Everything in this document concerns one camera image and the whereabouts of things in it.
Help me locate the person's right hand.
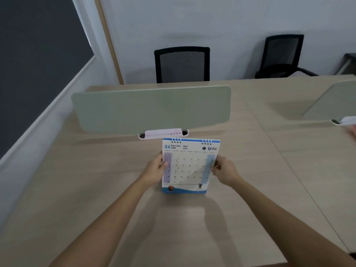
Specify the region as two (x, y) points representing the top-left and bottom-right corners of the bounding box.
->
(212, 155), (242, 188)

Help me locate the person's left hand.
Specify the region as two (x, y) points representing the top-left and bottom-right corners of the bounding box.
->
(141, 154), (168, 188)

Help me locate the white spiral desk calendar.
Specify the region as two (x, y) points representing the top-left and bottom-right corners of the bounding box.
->
(161, 137), (221, 194)

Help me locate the person's right forearm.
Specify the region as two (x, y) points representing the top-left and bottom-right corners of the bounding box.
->
(232, 177), (356, 267)

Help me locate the person's left forearm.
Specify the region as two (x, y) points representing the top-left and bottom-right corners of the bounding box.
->
(49, 178), (156, 267)

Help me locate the pink pen holder tray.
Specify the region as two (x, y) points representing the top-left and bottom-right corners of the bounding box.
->
(138, 128), (189, 140)

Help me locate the pale green desk divider panel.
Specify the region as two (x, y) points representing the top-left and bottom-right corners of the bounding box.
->
(303, 80), (356, 121)
(71, 85), (232, 134)

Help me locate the black mesh office chair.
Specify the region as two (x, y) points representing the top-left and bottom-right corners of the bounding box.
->
(154, 47), (211, 84)
(255, 34), (319, 79)

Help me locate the white pen holder tray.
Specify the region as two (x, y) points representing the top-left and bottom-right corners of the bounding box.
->
(330, 116), (356, 126)

